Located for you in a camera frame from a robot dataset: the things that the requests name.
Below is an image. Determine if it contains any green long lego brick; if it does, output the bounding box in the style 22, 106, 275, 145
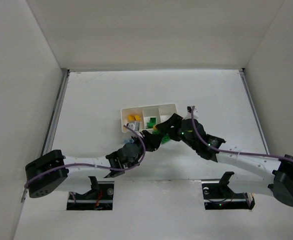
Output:
161, 135, 171, 145

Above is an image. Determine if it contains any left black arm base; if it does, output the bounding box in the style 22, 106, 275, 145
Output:
66, 176, 115, 211

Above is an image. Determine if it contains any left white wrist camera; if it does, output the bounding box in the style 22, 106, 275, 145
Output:
126, 121, 140, 132

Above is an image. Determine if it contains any orange flower green lego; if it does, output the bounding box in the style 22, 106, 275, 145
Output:
152, 125, 160, 135

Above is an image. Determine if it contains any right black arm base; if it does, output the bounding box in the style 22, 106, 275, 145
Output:
201, 171, 255, 211

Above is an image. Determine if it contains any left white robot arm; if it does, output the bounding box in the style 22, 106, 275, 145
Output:
24, 130, 164, 199

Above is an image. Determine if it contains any small orange lego brick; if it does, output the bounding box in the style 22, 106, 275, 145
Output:
134, 115, 141, 121

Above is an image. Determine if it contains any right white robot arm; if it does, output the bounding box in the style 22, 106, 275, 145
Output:
155, 113, 293, 207

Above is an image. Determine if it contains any yellow sloped lego brick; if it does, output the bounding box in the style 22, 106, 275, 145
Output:
127, 115, 135, 122

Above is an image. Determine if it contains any small green lego brick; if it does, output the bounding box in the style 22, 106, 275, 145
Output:
146, 117, 157, 129

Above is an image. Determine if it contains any white three-compartment bin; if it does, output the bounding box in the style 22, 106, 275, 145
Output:
120, 103, 177, 132

